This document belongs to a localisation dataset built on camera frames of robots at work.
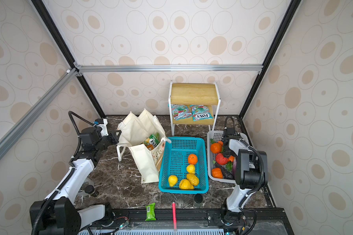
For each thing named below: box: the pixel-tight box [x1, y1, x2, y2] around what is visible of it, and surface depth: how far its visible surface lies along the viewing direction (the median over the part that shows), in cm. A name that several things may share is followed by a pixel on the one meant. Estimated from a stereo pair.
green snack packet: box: [145, 202, 157, 221], surface depth 76 cm
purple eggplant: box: [232, 156, 237, 179], surface depth 91 cm
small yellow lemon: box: [186, 163, 196, 174], surface depth 89 cm
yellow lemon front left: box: [168, 174, 178, 188], surface depth 84 cm
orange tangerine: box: [187, 153, 198, 165], surface depth 92 cm
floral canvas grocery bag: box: [116, 108, 172, 184], surface depth 83 cm
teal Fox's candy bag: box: [189, 104, 214, 122], surface depth 99 cm
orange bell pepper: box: [211, 167, 224, 179], surface depth 85 cm
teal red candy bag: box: [170, 104, 193, 121], surface depth 99 cm
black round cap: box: [194, 193, 203, 204], surface depth 72 cm
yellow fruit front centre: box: [179, 178, 195, 190], surface depth 82 cm
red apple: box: [215, 152, 228, 166], surface depth 90 cm
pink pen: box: [172, 201, 177, 230], surface depth 76 cm
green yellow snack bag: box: [144, 132, 160, 148], surface depth 91 cm
